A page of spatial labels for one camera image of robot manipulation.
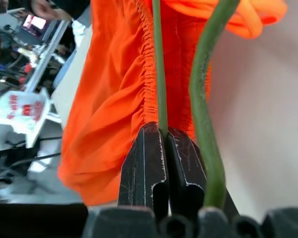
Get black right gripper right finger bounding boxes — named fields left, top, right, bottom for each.
left=166, top=126, right=208, bottom=218

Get bystander bare hand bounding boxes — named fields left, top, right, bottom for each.
left=32, top=0, right=73, bottom=20

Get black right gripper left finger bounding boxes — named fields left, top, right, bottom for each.
left=117, top=121, right=170, bottom=220

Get white metal frame post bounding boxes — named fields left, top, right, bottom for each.
left=23, top=19, right=71, bottom=93

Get orange drawstring shorts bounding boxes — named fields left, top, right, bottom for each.
left=57, top=0, right=288, bottom=207

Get white sign with red print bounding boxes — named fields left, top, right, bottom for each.
left=0, top=87, right=53, bottom=149

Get lit computer screen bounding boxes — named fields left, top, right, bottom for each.
left=22, top=14, right=47, bottom=31

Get black cable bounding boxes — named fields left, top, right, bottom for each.
left=3, top=151, right=63, bottom=172

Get green wire clothes hanger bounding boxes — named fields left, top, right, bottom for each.
left=151, top=0, right=240, bottom=209

